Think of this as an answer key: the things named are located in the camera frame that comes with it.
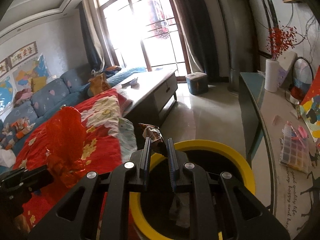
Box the red foil wrapper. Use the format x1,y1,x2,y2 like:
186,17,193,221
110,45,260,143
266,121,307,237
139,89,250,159
46,106,86,188

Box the brown wrapper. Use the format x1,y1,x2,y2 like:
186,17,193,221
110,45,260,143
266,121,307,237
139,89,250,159
138,123,168,157

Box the yellow rimmed black trash bin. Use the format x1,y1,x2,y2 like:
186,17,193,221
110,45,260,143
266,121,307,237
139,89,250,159
128,139,256,240

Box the patchwork blanket on sofa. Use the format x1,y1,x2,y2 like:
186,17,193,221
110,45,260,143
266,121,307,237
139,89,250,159
1,117,35,150

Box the red floral blanket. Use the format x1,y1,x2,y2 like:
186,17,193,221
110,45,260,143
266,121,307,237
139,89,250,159
14,89,136,228

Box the tv console cabinet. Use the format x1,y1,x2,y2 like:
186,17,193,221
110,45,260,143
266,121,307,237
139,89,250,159
239,72,319,239

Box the clear bead organiser box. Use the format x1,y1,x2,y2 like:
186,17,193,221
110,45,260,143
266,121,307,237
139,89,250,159
279,121,310,174

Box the pink clothes pile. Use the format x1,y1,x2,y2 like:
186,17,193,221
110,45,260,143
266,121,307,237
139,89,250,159
14,88,33,107

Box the world map poster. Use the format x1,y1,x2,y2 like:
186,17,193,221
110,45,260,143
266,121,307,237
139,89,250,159
0,76,14,113

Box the yellow cushion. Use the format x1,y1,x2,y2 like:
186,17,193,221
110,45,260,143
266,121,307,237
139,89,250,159
31,76,47,93

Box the blue sectional sofa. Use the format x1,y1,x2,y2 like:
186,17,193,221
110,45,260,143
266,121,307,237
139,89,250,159
0,65,148,156

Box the china map poster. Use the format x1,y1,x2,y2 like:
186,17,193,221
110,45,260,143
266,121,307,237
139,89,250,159
12,54,50,91

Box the blue storage stool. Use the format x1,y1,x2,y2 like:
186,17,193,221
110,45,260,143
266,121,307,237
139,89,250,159
185,72,208,95

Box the dark wooden coffee table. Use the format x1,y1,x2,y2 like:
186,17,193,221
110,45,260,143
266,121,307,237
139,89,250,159
115,69,178,127

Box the colourful portrait painting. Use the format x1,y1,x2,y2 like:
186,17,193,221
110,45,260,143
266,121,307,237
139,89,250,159
299,68,320,141

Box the white paper towel roll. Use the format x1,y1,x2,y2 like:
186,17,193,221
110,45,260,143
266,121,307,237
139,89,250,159
264,59,280,93

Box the folded paper on table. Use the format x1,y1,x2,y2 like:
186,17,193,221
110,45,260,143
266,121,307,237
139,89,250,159
121,77,138,88

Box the blue left curtain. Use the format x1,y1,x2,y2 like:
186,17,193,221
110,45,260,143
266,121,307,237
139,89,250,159
78,0,106,72

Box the red berry branches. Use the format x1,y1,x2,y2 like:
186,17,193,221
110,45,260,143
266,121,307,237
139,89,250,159
266,27,297,61

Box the dark grey right curtain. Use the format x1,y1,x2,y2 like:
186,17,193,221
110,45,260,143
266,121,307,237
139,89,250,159
173,0,229,82

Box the grey standing air conditioner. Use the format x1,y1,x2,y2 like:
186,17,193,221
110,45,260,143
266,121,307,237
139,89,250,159
218,0,253,94

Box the left embroidery wall picture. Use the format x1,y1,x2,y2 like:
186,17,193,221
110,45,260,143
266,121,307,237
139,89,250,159
0,59,9,77

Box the embroidery wall picture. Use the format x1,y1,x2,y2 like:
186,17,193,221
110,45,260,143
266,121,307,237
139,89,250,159
9,41,38,68
0,59,9,77

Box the right embroidery wall picture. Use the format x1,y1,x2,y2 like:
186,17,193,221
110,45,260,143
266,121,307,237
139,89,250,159
9,41,38,68

